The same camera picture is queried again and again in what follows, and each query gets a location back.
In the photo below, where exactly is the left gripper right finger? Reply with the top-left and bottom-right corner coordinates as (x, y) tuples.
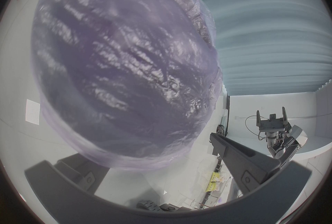
(210, 133), (282, 194)

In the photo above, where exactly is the black cable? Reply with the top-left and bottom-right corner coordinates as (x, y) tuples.
(245, 115), (260, 138)

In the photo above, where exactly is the pale blue curtain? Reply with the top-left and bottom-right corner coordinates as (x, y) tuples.
(171, 0), (332, 97)

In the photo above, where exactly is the purple plastic bag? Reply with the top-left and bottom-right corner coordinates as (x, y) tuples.
(31, 0), (224, 171)

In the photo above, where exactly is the pale grey trash bin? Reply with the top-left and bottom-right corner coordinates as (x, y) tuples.
(31, 0), (219, 160)

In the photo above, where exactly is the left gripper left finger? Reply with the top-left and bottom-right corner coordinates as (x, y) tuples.
(53, 153), (110, 191)

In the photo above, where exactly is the yellow printed packet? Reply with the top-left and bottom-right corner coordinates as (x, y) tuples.
(205, 182), (221, 192)
(211, 172), (226, 183)

